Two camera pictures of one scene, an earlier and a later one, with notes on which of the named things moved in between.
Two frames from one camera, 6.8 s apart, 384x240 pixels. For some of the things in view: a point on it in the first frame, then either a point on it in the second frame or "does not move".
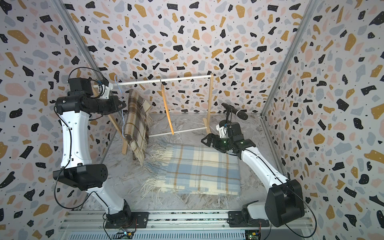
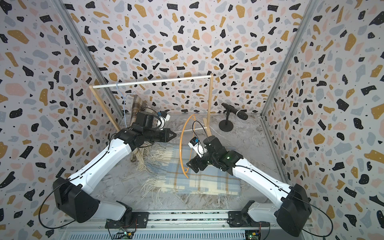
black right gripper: x=214 y=144 → x=192 y=162
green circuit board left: x=124 y=235 does not move
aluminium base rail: x=178 y=225 does not move
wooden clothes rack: x=206 y=129 does not move
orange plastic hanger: x=167 y=107 → x=193 y=138
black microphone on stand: x=229 y=108 does not move
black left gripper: x=113 y=99 → x=166 y=137
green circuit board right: x=252 y=234 does not move
